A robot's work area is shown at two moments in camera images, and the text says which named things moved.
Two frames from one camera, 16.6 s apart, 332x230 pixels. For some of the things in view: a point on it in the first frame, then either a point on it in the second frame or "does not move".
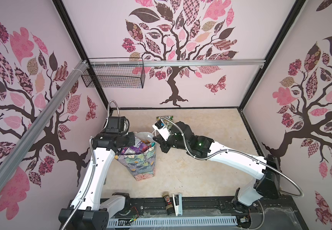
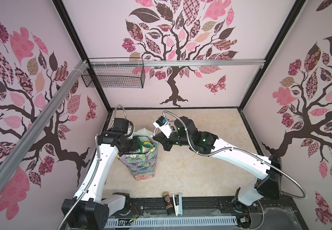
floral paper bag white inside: x=142 y=165 does not move
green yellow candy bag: x=167 y=117 → x=145 y=144
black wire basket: x=114 y=72 does not move
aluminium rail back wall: x=180 y=63 does not move
